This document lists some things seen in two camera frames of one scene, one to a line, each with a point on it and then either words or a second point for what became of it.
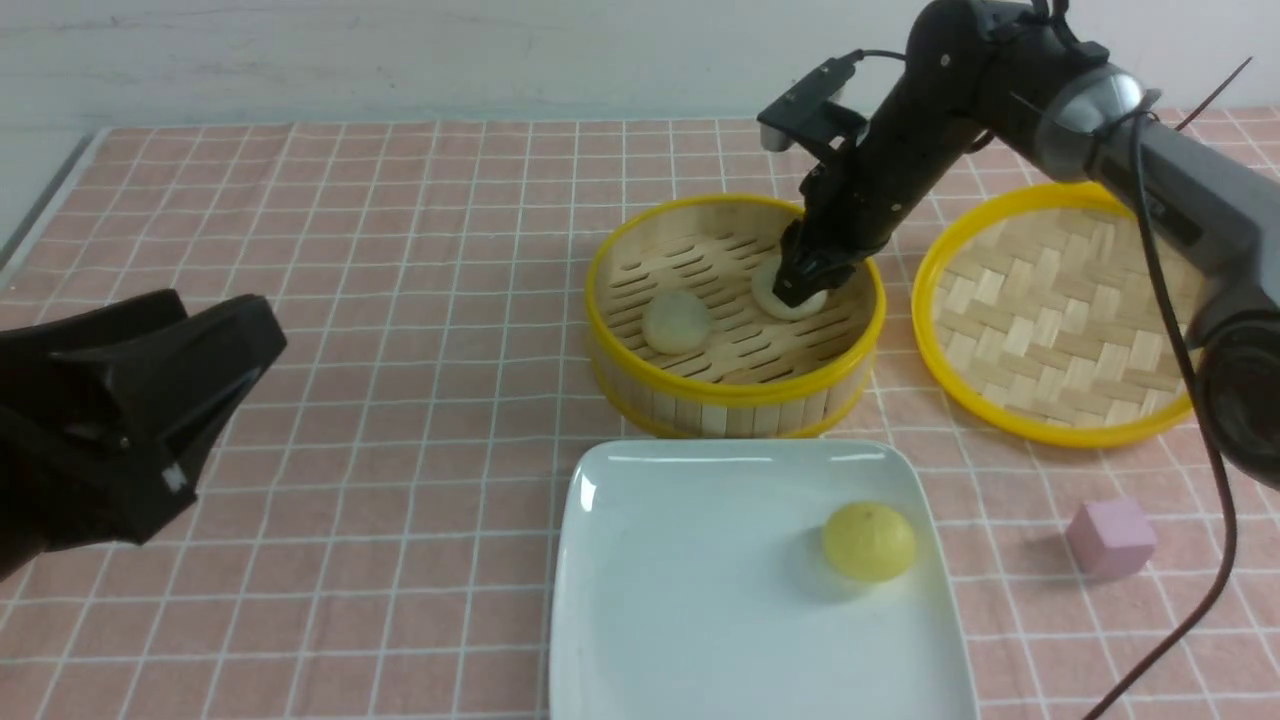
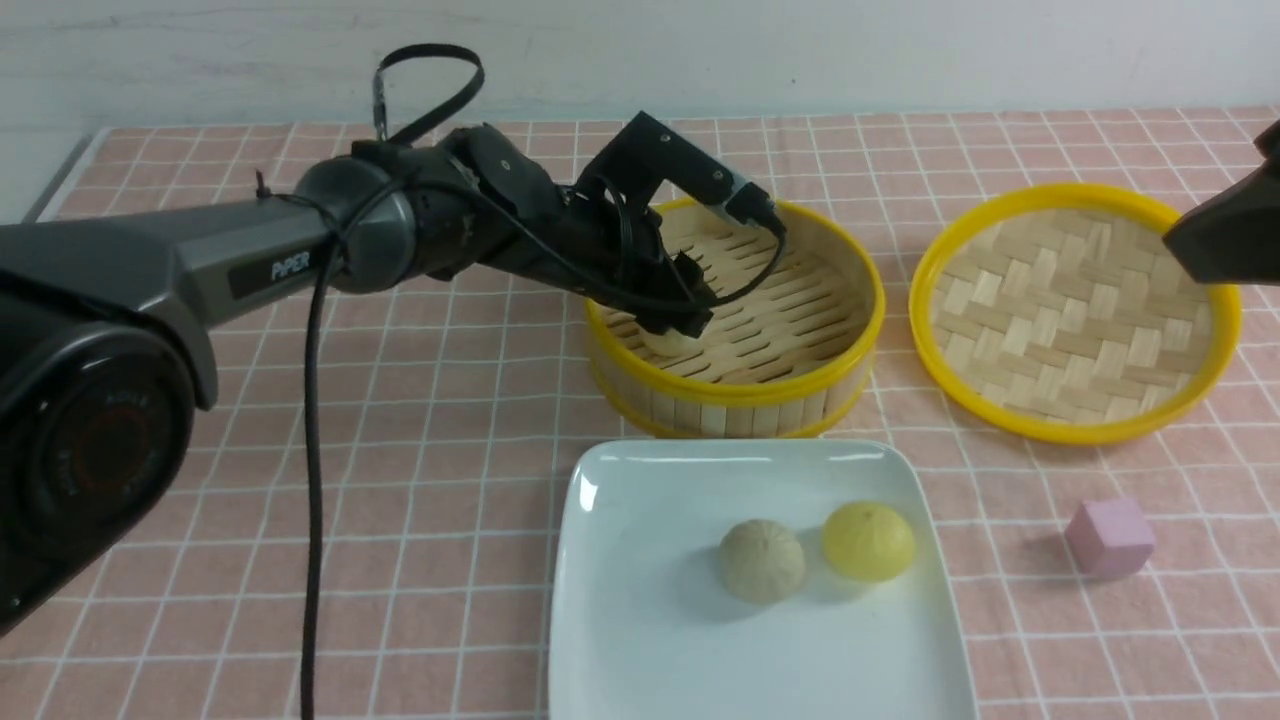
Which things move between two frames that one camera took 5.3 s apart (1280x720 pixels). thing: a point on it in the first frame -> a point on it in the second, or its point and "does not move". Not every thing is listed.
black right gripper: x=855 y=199 -> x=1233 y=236
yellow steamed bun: x=869 y=542 does not move
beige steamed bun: x=777 y=305 -> x=762 y=561
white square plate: x=691 y=583 does not move
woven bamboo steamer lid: x=1039 y=317 does not move
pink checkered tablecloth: x=370 y=532 does not move
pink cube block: x=1111 y=539 does not move
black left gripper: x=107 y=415 -> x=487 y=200
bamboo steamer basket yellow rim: x=682 y=346 does not move
